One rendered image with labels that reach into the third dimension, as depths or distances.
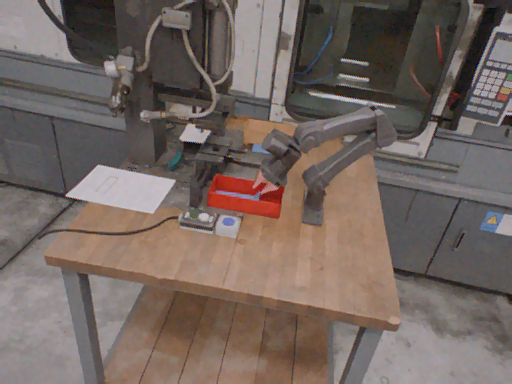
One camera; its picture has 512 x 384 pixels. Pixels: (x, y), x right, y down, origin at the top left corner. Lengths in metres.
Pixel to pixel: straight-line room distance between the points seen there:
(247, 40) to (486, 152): 1.25
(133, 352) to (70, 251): 0.71
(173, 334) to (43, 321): 0.71
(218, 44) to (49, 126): 1.56
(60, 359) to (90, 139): 1.19
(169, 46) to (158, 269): 0.70
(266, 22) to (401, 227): 1.29
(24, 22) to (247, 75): 1.18
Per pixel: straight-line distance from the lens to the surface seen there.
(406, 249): 2.52
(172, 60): 1.42
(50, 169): 2.90
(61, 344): 2.22
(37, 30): 2.55
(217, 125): 1.41
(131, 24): 1.44
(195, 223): 1.28
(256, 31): 2.04
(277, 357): 1.85
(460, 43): 2.00
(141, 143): 1.59
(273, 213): 1.37
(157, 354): 1.84
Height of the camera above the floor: 1.74
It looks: 34 degrees down
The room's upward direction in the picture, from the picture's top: 7 degrees clockwise
